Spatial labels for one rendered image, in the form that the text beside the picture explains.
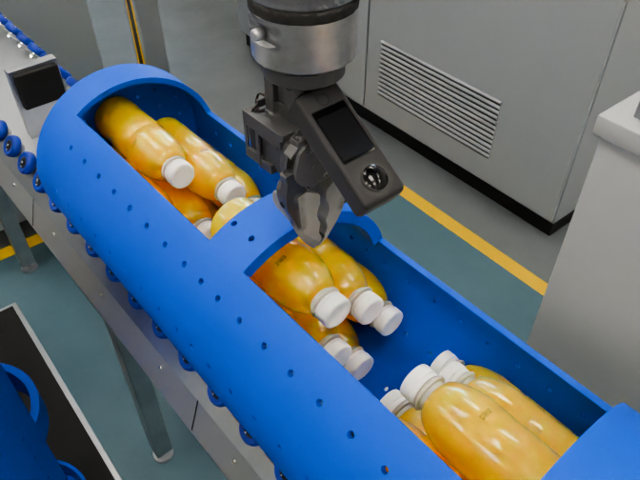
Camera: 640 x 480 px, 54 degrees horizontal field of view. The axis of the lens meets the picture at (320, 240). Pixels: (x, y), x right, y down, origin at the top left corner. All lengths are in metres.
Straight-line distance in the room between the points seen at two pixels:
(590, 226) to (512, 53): 1.17
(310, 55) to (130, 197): 0.38
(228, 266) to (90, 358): 1.57
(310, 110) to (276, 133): 0.04
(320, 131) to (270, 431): 0.30
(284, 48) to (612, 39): 1.75
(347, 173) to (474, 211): 2.17
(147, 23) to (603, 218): 1.12
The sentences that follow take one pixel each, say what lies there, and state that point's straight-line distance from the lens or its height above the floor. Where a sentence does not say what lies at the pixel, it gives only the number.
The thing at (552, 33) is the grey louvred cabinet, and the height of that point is 0.78.
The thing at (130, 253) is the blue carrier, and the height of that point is 1.15.
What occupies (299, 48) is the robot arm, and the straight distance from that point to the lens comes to 0.51.
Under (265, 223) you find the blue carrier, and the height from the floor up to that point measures 1.23.
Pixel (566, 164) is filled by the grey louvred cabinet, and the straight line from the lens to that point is 2.41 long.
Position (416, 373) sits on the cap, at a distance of 0.63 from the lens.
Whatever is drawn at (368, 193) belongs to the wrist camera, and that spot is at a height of 1.36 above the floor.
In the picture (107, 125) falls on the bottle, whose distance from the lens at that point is 1.00.
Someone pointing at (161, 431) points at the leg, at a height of 0.15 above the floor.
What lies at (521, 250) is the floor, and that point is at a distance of 2.55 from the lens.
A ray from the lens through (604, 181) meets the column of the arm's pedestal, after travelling 1.28.
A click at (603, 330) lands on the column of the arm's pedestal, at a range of 1.46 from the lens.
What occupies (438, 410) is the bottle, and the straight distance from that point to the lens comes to 0.61.
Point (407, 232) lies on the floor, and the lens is 2.53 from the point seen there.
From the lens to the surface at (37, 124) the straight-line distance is 1.49.
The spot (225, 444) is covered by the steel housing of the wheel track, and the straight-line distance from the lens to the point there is 0.93.
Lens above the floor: 1.69
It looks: 43 degrees down
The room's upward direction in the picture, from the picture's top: straight up
